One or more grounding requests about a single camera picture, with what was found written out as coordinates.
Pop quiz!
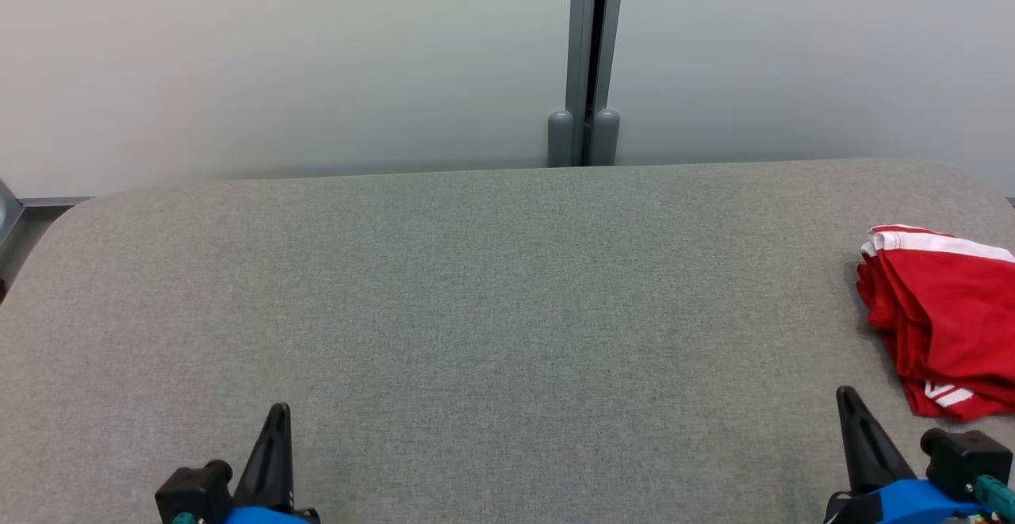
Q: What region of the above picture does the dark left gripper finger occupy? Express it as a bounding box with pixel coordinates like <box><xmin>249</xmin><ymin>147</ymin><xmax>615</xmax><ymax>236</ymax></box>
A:
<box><xmin>232</xmin><ymin>403</ymin><xmax>283</xmax><ymax>513</ymax></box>
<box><xmin>270</xmin><ymin>404</ymin><xmax>297</xmax><ymax>513</ymax></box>

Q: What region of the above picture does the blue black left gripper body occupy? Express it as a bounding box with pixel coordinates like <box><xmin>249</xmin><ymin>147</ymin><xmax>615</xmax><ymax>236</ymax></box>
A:
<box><xmin>224</xmin><ymin>506</ymin><xmax>323</xmax><ymax>524</ymax></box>

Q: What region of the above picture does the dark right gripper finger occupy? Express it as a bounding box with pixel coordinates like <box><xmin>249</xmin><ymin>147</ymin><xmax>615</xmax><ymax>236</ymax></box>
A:
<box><xmin>844</xmin><ymin>387</ymin><xmax>919</xmax><ymax>493</ymax></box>
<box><xmin>836</xmin><ymin>386</ymin><xmax>875</xmax><ymax>495</ymax></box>

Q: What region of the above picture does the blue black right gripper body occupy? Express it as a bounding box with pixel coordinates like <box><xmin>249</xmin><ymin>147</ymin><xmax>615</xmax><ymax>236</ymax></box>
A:
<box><xmin>825</xmin><ymin>478</ymin><xmax>986</xmax><ymax>524</ymax></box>

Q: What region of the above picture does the red jersey with white sleeves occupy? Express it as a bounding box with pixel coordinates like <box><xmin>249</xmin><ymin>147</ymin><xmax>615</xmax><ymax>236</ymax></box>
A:
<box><xmin>856</xmin><ymin>258</ymin><xmax>1015</xmax><ymax>423</ymax></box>

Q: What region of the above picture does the right cable with teal plug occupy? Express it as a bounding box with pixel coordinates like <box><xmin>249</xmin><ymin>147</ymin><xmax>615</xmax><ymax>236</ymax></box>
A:
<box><xmin>973</xmin><ymin>474</ymin><xmax>1015</xmax><ymax>518</ymax></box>

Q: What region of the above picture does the grey metal frame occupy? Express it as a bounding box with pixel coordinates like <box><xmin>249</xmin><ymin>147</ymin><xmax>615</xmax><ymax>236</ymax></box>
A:
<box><xmin>0</xmin><ymin>178</ymin><xmax>25</xmax><ymax>273</ymax></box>

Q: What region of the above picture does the grey cylindrical post foot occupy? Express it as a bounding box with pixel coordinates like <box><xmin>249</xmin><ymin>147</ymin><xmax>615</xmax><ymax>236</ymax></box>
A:
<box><xmin>547</xmin><ymin>110</ymin><xmax>576</xmax><ymax>169</ymax></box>
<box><xmin>591</xmin><ymin>109</ymin><xmax>622</xmax><ymax>167</ymax></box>

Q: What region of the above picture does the grey metal partition post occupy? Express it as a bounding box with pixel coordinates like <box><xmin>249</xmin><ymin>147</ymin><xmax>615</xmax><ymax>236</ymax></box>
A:
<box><xmin>565</xmin><ymin>0</ymin><xmax>628</xmax><ymax>166</ymax></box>

